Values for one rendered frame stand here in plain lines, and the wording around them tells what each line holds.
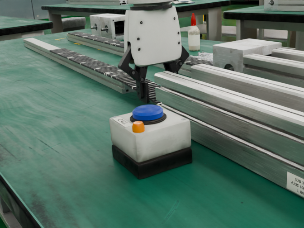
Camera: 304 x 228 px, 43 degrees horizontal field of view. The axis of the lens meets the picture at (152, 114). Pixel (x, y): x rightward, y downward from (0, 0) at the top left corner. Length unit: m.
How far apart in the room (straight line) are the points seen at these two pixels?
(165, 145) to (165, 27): 0.28
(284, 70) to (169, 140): 0.27
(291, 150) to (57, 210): 0.26
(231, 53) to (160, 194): 0.39
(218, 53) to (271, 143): 0.38
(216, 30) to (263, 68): 2.99
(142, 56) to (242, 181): 0.32
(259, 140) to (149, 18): 0.32
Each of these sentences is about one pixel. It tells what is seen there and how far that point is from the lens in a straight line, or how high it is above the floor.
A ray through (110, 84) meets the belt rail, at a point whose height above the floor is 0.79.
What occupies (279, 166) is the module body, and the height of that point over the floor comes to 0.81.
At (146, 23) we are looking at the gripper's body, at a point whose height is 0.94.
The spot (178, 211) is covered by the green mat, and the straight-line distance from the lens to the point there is 0.42.
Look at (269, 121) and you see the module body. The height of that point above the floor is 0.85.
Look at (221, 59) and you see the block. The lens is 0.79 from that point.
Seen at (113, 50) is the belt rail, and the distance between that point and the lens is 1.33.
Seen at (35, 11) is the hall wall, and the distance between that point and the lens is 12.21.
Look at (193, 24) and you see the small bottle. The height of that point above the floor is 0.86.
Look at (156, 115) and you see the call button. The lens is 0.48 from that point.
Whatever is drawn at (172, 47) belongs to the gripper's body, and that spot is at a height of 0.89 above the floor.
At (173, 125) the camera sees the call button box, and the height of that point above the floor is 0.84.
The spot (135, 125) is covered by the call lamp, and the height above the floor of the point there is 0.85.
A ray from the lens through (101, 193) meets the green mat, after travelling 0.46.
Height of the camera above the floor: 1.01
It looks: 19 degrees down
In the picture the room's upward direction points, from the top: 4 degrees counter-clockwise
